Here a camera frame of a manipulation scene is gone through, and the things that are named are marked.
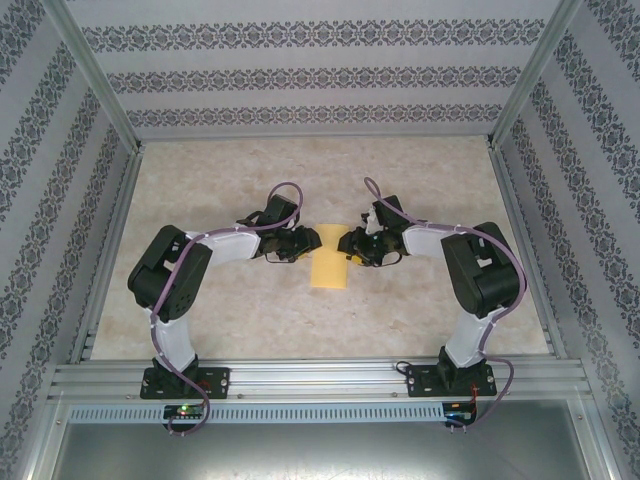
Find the grey metal sheet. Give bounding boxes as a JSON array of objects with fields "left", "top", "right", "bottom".
[{"left": 49, "top": 422, "right": 611, "bottom": 480}]

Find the aluminium side rail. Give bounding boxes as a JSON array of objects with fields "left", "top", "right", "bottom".
[
  {"left": 69, "top": 144, "right": 146, "bottom": 364},
  {"left": 487, "top": 144, "right": 569, "bottom": 361}
]

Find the long aluminium mounting rail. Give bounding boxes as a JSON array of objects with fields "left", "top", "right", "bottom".
[{"left": 47, "top": 357, "right": 596, "bottom": 401}]

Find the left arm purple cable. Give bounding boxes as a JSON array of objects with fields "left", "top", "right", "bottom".
[{"left": 149, "top": 182, "right": 309, "bottom": 439}]

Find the slotted grey cable duct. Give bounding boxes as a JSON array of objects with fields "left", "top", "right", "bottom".
[{"left": 67, "top": 403, "right": 446, "bottom": 424}]

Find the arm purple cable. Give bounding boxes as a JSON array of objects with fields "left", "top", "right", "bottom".
[
  {"left": 363, "top": 176, "right": 529, "bottom": 434},
  {"left": 149, "top": 182, "right": 309, "bottom": 439}
]

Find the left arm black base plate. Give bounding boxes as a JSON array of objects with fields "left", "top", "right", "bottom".
[{"left": 141, "top": 367, "right": 232, "bottom": 401}]

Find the aluminium frame post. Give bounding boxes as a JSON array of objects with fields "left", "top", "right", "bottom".
[
  {"left": 487, "top": 0, "right": 586, "bottom": 151},
  {"left": 43, "top": 0, "right": 146, "bottom": 154}
]

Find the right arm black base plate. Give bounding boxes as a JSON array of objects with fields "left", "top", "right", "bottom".
[{"left": 407, "top": 363, "right": 499, "bottom": 400}]

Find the controller board with orange light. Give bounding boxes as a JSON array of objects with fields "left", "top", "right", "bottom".
[{"left": 443, "top": 402, "right": 479, "bottom": 424}]

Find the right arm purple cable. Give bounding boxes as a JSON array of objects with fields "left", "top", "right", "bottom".
[{"left": 363, "top": 176, "right": 529, "bottom": 434}]

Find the controller board with green light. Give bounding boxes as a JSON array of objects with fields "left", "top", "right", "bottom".
[{"left": 163, "top": 403, "right": 207, "bottom": 420}]

